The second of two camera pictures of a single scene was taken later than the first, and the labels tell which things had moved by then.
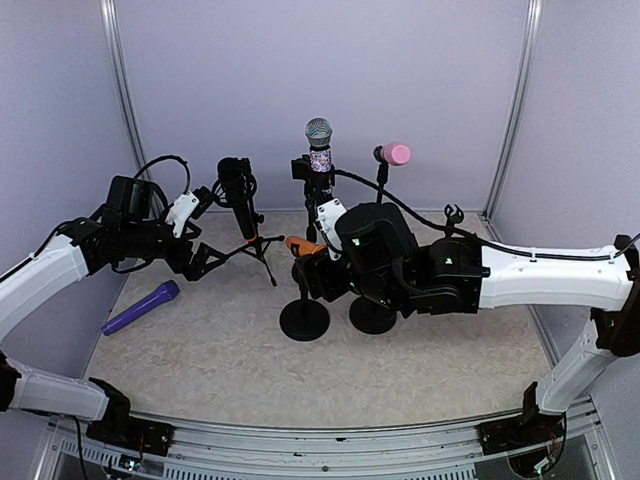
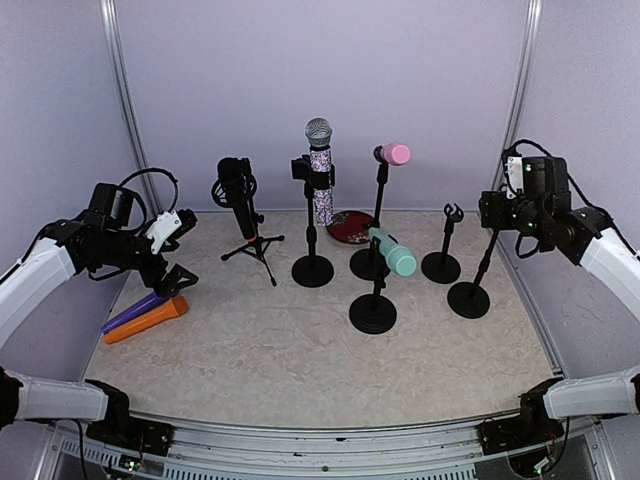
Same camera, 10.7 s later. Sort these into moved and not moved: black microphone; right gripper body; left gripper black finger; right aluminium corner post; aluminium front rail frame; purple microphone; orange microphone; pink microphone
Moved: left gripper black finger; right gripper body; orange microphone
Not moved: pink microphone; right aluminium corner post; aluminium front rail frame; black microphone; purple microphone
